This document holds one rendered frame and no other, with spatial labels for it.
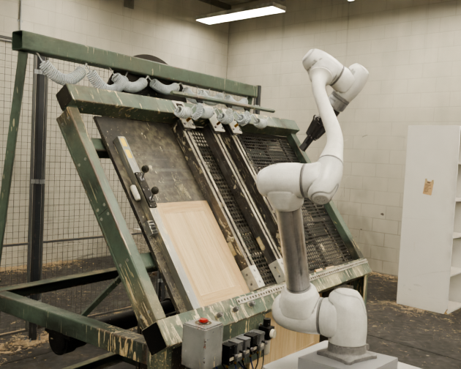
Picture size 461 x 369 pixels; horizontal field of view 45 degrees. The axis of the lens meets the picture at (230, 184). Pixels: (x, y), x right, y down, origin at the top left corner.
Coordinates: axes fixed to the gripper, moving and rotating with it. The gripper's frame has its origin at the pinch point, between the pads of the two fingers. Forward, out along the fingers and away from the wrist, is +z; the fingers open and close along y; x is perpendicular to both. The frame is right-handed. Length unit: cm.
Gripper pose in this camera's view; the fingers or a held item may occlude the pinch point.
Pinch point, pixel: (306, 143)
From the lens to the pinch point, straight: 253.8
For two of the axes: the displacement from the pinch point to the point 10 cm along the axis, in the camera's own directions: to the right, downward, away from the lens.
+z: -5.5, 7.7, 3.1
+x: 4.8, 6.0, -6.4
